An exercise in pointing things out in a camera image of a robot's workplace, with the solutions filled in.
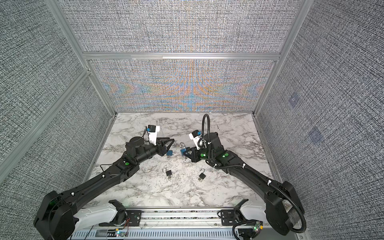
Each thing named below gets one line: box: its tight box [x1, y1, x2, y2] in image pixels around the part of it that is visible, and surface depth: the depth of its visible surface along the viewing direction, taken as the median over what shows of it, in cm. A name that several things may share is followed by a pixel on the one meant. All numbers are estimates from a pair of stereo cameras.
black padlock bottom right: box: [199, 168, 206, 180], surface depth 89 cm
